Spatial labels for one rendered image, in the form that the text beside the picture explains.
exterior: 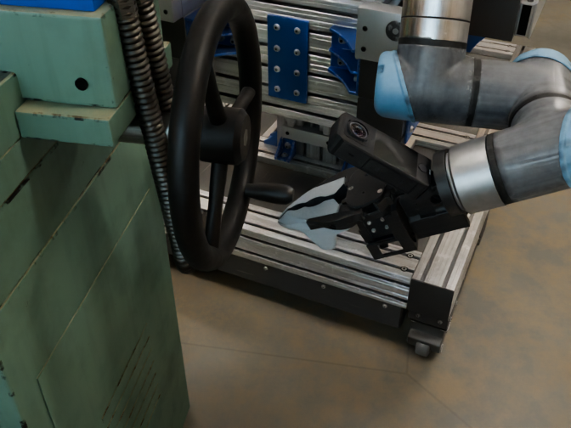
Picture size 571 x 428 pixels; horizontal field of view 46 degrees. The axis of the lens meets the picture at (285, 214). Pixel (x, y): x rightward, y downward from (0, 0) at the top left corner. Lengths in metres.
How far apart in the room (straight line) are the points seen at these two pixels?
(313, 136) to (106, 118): 0.99
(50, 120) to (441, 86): 0.40
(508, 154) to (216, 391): 0.97
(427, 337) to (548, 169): 0.89
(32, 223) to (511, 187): 0.48
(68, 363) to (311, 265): 0.75
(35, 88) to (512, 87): 0.48
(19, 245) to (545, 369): 1.21
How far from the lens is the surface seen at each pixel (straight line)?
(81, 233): 0.84
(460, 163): 0.70
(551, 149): 0.68
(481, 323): 1.68
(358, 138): 0.68
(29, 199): 0.72
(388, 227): 0.75
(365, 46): 1.17
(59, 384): 0.85
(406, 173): 0.70
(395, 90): 0.75
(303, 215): 0.76
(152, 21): 0.69
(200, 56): 0.60
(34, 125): 0.68
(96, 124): 0.65
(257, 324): 1.61
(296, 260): 1.49
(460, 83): 0.75
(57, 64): 0.66
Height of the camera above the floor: 1.18
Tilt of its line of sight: 38 degrees down
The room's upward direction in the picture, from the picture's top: straight up
